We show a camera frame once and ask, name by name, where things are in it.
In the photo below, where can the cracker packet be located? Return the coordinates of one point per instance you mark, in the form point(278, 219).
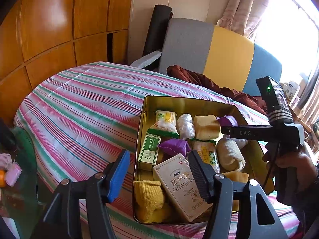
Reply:
point(165, 122)
point(208, 155)

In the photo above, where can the black rolled mat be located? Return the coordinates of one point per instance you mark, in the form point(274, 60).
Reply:
point(155, 29)

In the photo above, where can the light pink cloth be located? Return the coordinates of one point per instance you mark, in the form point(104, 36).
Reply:
point(5, 160)

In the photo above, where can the white cardboard box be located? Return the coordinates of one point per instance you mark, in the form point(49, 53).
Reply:
point(292, 89)

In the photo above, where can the green glass side table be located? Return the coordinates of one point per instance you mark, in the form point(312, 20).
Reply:
point(25, 166)

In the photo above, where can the white sock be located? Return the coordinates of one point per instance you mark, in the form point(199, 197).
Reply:
point(230, 155)

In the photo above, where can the window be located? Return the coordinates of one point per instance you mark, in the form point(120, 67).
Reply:
point(286, 29)

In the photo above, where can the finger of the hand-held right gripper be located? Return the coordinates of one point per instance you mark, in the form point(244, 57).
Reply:
point(239, 132)

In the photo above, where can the yellow knitted sock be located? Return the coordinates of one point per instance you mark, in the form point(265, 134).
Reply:
point(149, 199)

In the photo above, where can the pink pouch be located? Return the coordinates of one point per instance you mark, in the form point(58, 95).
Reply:
point(13, 176)

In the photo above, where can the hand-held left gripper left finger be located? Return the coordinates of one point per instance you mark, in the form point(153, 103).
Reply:
point(119, 176)

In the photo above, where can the person's right hand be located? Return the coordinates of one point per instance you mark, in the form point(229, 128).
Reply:
point(296, 166)

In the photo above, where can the striped bedsheet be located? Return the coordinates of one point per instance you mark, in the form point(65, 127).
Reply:
point(74, 104)

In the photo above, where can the purple packet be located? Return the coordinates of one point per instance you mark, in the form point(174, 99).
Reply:
point(228, 120)
point(174, 147)

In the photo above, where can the gold tin box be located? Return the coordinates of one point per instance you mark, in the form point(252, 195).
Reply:
point(147, 109)

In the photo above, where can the wooden wardrobe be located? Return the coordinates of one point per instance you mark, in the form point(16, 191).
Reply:
point(62, 17)

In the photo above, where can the tan sponge piece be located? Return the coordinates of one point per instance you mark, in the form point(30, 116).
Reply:
point(236, 176)

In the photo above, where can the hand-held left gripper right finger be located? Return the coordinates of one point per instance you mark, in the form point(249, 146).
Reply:
point(200, 176)

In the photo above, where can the orange fruit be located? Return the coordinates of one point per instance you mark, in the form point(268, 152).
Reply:
point(2, 178)

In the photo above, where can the large yellow sponge block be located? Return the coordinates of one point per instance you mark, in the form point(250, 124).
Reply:
point(206, 127)

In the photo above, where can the small green box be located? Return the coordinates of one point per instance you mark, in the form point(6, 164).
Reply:
point(148, 151)

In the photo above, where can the beige carton box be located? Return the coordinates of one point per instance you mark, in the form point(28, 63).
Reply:
point(177, 189)

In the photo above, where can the dark red blanket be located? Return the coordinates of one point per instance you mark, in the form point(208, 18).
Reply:
point(194, 77)

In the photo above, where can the grey yellow blue armchair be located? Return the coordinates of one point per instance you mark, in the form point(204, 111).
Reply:
point(199, 47)

